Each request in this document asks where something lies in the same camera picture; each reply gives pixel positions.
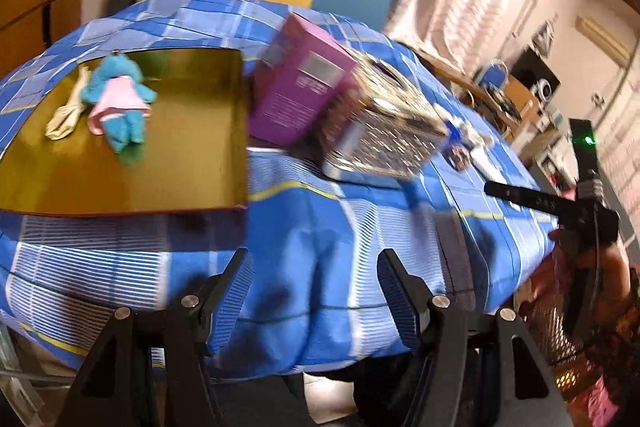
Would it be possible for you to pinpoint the purple cardboard box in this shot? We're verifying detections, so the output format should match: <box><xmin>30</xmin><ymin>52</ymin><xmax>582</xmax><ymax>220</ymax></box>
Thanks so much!
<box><xmin>248</xmin><ymin>13</ymin><xmax>360</xmax><ymax>146</ymax></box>

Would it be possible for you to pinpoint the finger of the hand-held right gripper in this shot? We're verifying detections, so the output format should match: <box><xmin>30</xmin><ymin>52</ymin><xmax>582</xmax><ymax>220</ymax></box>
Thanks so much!
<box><xmin>483</xmin><ymin>180</ymin><xmax>571</xmax><ymax>214</ymax></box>

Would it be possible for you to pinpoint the gold tray box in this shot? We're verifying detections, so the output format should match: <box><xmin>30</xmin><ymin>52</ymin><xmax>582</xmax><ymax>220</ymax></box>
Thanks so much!
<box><xmin>0</xmin><ymin>48</ymin><xmax>251</xmax><ymax>215</ymax></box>

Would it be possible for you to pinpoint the small blue item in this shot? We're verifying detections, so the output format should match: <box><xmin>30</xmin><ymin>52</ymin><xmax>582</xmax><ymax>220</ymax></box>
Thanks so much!
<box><xmin>444</xmin><ymin>117</ymin><xmax>467</xmax><ymax>148</ymax></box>

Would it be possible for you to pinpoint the red patterned clothing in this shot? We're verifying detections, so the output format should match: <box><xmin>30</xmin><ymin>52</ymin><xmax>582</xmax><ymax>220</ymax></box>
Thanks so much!
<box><xmin>520</xmin><ymin>252</ymin><xmax>640</xmax><ymax>427</ymax></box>

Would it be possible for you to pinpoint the clear plastic bin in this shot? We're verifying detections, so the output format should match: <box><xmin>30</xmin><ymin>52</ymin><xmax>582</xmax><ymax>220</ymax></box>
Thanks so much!
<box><xmin>0</xmin><ymin>322</ymin><xmax>78</xmax><ymax>427</ymax></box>

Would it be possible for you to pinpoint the silver patterned box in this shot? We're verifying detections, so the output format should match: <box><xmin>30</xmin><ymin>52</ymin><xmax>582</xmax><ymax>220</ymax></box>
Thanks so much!
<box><xmin>320</xmin><ymin>57</ymin><xmax>449</xmax><ymax>180</ymax></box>

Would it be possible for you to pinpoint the wall air conditioner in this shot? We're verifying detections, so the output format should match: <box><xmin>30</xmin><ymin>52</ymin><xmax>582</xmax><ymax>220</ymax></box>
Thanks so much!
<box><xmin>575</xmin><ymin>16</ymin><xmax>632</xmax><ymax>62</ymax></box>

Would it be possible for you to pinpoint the black monitor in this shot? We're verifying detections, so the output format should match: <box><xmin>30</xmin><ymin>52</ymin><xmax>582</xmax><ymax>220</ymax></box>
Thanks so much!
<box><xmin>510</xmin><ymin>47</ymin><xmax>561</xmax><ymax>104</ymax></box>

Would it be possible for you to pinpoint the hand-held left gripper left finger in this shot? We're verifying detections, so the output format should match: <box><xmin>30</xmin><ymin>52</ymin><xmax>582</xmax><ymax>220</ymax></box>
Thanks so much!
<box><xmin>57</xmin><ymin>248</ymin><xmax>249</xmax><ymax>427</ymax></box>

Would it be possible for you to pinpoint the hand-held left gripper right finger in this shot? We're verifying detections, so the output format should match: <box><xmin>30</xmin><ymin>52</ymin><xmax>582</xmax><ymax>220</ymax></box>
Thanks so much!
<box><xmin>377</xmin><ymin>249</ymin><xmax>573</xmax><ymax>427</ymax></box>

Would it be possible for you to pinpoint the blue plaid bed sheet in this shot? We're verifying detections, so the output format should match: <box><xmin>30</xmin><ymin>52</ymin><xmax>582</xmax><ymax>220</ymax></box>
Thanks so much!
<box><xmin>0</xmin><ymin>0</ymin><xmax>560</xmax><ymax>374</ymax></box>

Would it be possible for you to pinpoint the white printed packet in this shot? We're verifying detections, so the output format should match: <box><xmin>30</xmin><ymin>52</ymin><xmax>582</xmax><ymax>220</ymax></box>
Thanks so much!
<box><xmin>470</xmin><ymin>148</ymin><xmax>501</xmax><ymax>175</ymax></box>

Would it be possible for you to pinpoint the small dark item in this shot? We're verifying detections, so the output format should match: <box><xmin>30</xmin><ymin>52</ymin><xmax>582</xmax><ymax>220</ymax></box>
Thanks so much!
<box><xmin>447</xmin><ymin>146</ymin><xmax>472</xmax><ymax>170</ymax></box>

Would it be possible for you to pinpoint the wooden desk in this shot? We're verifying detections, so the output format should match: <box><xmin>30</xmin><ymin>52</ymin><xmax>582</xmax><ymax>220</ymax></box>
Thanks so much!
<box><xmin>420</xmin><ymin>49</ymin><xmax>540</xmax><ymax>138</ymax></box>

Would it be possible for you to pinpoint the blue plush toy pink dress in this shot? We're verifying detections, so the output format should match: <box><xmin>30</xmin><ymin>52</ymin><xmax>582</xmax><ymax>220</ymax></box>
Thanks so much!
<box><xmin>81</xmin><ymin>55</ymin><xmax>157</xmax><ymax>154</ymax></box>

